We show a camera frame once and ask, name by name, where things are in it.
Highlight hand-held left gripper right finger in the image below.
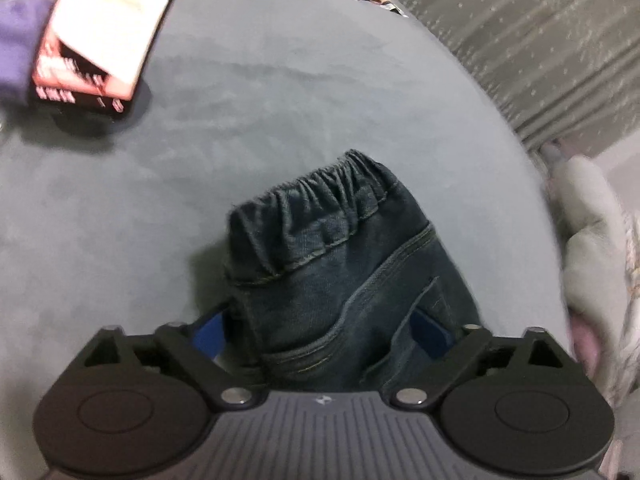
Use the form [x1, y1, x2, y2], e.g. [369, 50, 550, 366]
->
[392, 308, 573, 409]

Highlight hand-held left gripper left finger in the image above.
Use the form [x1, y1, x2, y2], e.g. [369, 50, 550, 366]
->
[82, 307, 255, 408]

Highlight blue denim jeans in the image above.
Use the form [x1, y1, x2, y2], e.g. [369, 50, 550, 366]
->
[223, 149, 483, 393]

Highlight pink folded blanket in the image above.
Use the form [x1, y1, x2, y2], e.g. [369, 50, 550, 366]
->
[570, 310, 608, 376]

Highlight light grey folded duvet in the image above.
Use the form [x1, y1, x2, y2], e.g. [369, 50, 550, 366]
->
[547, 155, 640, 411]

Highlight folded cloth pile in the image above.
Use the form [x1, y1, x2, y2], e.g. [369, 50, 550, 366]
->
[540, 140, 576, 176]

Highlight grey star-print curtain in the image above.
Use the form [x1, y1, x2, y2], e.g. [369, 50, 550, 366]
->
[367, 0, 640, 153]

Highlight smartphone with lit screen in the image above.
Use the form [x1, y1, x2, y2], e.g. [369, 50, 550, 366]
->
[31, 0, 197, 117]

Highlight purple cloth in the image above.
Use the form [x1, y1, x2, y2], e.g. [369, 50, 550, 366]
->
[0, 0, 56, 107]

